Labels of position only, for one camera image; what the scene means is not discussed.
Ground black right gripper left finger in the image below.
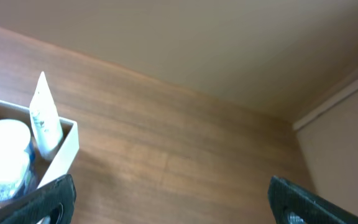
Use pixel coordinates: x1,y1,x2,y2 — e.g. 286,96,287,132
0,174,76,224

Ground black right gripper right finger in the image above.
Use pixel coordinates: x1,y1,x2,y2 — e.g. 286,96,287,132
268,176,358,224

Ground cotton swab tub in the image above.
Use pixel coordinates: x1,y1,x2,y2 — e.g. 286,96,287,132
0,119,35,162

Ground white bamboo print tube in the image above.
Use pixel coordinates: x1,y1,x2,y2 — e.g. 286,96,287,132
29,71,63,161

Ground clear bottle with cap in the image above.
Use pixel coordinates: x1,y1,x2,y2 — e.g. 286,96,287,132
0,152,37,203

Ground white cardboard box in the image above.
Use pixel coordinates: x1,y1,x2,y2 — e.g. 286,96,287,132
0,100,80,208

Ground white baseboard strip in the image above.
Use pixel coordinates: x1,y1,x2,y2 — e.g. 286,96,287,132
292,79,358,131

